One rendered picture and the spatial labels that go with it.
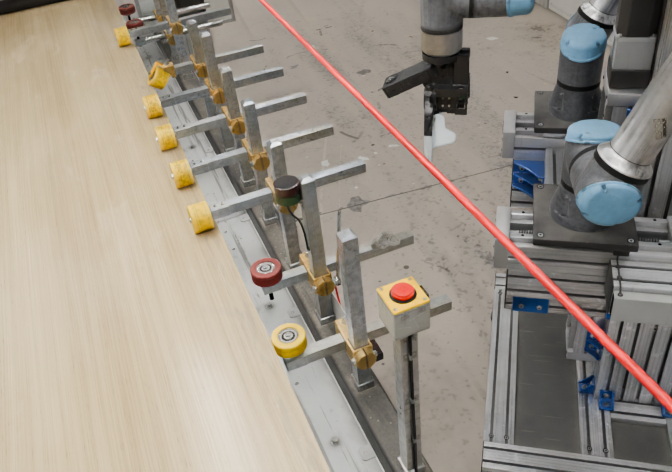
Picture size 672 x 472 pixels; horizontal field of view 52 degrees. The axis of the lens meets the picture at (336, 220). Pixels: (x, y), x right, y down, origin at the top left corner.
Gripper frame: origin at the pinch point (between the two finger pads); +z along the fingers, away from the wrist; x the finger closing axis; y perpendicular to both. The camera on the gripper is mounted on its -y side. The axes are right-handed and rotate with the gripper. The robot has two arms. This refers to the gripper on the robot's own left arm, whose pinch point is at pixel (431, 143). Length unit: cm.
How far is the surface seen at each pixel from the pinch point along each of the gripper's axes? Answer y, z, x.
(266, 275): -42, 41, 1
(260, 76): -75, 36, 101
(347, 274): -16.1, 23.8, -14.9
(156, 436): -50, 42, -48
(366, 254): -20, 47, 18
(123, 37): -150, 37, 137
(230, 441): -34, 42, -47
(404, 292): -0.5, 8.5, -34.6
